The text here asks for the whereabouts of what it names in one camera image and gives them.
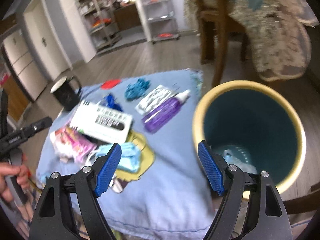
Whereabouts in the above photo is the pink snack wrapper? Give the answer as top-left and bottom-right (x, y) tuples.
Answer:
(49, 125), (97, 165)

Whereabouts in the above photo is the white medicine box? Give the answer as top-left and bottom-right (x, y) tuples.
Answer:
(69, 100), (133, 144)

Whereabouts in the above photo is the blue face mask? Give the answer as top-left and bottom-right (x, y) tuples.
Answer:
(85, 142), (141, 173)

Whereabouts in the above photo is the clear plastic bag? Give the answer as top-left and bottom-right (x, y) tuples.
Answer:
(218, 145), (258, 174)

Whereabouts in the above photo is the yellow-rimmed teal trash bin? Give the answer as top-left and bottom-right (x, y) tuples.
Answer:
(192, 80), (306, 193)

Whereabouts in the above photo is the person's left hand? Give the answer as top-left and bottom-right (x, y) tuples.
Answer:
(1, 153), (29, 207)

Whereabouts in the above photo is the black mug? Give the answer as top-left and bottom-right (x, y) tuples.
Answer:
(50, 76), (82, 111)

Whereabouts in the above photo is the white refrigerator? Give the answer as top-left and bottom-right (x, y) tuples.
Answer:
(3, 30), (48, 101)

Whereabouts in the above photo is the white door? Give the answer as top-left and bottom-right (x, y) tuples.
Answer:
(23, 0), (72, 80)

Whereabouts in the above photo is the blue foil wrapper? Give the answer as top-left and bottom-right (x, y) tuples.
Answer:
(98, 93), (123, 112)

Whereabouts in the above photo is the light blue cartoon cushion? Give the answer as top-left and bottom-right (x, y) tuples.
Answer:
(35, 69), (216, 238)

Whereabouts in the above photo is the crumpled blue glove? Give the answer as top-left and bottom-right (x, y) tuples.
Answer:
(124, 78), (151, 101)

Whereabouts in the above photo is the purple spray bottle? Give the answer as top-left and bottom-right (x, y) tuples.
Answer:
(142, 89), (191, 133)

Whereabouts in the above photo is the silver blister pack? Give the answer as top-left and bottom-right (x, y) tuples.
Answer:
(135, 85), (177, 115)

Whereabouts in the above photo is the metal shelving rack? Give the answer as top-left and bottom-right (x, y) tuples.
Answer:
(76, 0), (122, 54)

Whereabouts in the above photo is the grey wheeled cart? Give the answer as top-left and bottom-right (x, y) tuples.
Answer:
(142, 0), (180, 44)

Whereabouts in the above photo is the wooden chair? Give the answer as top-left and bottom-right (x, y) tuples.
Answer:
(195, 0), (249, 87)

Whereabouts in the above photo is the teal lace tablecloth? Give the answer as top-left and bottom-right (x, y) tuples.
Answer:
(183, 0), (320, 82)

